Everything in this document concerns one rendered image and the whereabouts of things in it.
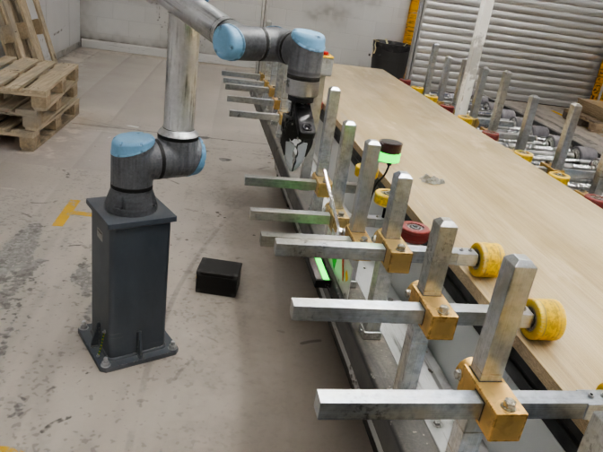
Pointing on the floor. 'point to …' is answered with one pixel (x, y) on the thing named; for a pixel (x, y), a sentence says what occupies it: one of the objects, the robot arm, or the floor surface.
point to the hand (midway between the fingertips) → (292, 168)
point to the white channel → (474, 56)
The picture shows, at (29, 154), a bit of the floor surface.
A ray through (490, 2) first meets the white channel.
